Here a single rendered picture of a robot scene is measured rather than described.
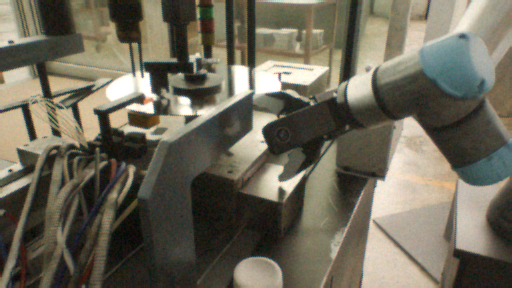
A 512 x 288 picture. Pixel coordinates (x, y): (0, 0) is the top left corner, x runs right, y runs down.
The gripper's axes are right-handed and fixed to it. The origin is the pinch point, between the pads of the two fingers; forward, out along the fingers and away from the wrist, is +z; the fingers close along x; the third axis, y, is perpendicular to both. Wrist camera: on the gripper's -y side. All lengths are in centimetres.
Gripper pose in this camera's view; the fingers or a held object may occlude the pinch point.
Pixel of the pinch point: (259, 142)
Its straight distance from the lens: 67.7
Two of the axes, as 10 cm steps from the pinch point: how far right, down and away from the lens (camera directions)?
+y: 7.1, -2.8, 6.5
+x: -3.7, -9.3, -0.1
